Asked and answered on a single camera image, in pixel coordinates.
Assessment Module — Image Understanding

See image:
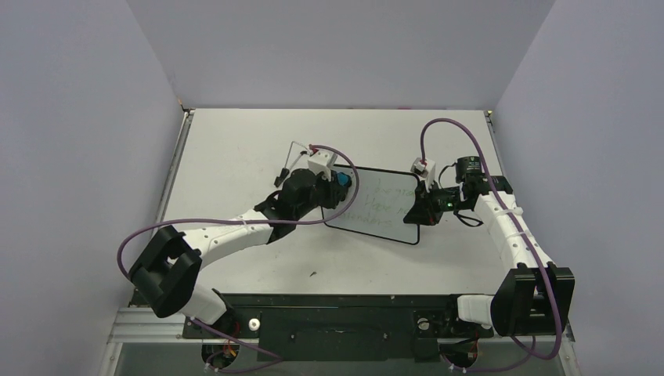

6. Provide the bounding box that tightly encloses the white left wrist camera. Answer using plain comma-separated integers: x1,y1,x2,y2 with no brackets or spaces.
307,149,337,181

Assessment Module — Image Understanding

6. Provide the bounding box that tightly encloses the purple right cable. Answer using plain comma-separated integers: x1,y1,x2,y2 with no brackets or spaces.
419,117,564,374

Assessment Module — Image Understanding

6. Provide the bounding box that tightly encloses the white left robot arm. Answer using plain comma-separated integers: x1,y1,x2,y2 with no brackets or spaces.
128,168,356,337

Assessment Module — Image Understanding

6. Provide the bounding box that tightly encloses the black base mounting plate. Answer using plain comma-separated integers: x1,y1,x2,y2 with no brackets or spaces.
215,294,493,362

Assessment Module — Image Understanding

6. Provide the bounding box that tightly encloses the black framed whiteboard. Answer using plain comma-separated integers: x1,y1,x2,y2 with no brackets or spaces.
325,164,420,245

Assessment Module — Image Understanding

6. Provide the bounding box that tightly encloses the blue whiteboard eraser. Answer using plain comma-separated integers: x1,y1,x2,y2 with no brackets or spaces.
336,172,352,188

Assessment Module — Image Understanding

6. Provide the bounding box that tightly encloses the wire whiteboard stand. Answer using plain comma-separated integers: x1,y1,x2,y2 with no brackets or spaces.
273,141,316,188

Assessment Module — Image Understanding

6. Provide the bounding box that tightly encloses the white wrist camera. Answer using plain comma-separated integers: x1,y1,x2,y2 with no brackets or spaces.
307,149,337,181
410,157,437,191

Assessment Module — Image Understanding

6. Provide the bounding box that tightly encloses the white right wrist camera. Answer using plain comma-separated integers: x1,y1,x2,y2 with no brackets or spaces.
410,157,437,191

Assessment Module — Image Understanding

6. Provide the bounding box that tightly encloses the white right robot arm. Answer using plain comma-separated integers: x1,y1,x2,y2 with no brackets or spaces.
403,156,575,337

